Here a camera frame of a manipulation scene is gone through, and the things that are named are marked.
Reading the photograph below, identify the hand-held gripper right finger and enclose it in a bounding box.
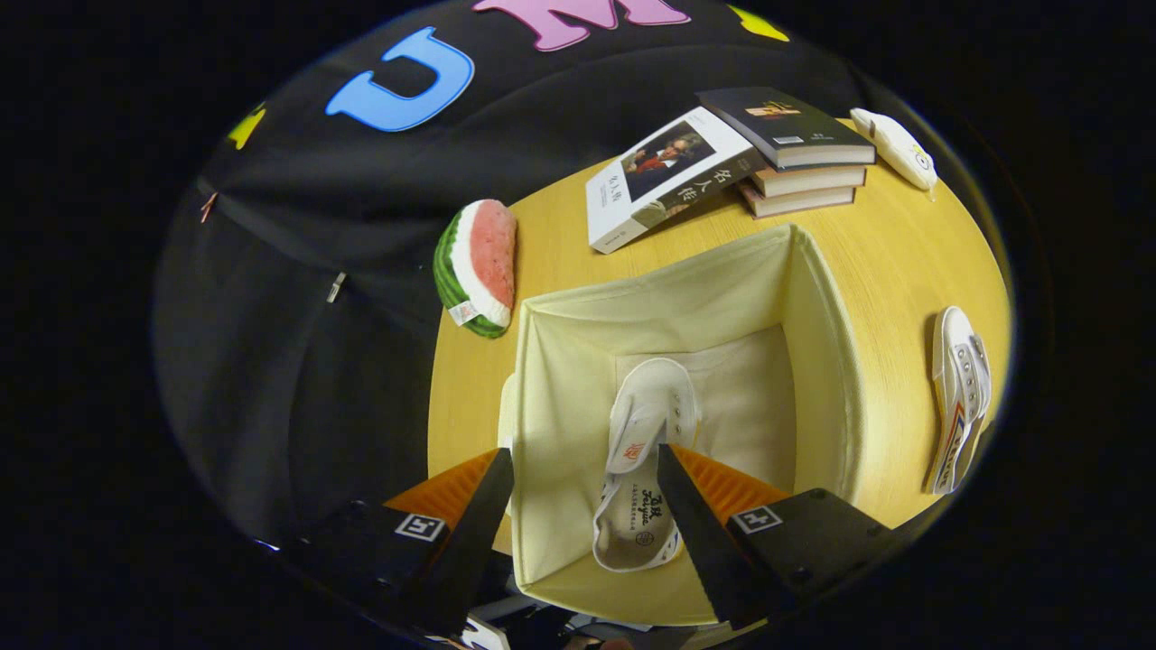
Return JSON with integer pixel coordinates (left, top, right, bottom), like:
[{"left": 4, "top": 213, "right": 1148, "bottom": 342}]
[{"left": 657, "top": 442, "right": 904, "bottom": 631}]

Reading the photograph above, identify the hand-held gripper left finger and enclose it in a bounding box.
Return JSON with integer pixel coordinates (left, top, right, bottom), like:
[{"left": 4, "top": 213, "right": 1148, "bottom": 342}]
[{"left": 271, "top": 447, "right": 516, "bottom": 637}]

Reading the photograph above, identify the white canvas shoe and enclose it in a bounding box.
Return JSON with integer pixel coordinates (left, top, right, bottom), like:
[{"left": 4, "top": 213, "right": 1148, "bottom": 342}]
[
  {"left": 592, "top": 357, "right": 702, "bottom": 573},
  {"left": 923, "top": 305, "right": 993, "bottom": 496}
]

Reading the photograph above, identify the cream fabric storage box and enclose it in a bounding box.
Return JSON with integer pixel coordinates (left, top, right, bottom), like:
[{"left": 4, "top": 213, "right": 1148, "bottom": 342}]
[{"left": 499, "top": 223, "right": 863, "bottom": 627}]

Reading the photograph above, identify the watermelon slice plush toy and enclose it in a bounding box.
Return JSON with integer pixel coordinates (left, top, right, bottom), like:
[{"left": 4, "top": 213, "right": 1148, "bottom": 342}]
[{"left": 433, "top": 199, "right": 518, "bottom": 339}]

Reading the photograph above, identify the brown edged book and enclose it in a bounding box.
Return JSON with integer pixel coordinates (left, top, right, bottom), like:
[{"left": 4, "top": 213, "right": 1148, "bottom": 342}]
[
  {"left": 739, "top": 183, "right": 856, "bottom": 219},
  {"left": 750, "top": 162, "right": 868, "bottom": 198}
]

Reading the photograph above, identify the white portrait cover book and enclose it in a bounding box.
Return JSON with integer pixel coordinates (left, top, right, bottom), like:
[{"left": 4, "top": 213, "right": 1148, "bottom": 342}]
[{"left": 585, "top": 107, "right": 767, "bottom": 255}]

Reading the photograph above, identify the black cover book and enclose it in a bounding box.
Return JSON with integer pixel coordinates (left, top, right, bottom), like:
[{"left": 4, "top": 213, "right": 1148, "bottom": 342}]
[{"left": 695, "top": 86, "right": 877, "bottom": 170}]

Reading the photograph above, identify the white plush toy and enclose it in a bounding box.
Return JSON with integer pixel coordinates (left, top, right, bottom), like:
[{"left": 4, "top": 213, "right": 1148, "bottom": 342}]
[{"left": 849, "top": 107, "right": 938, "bottom": 192}]

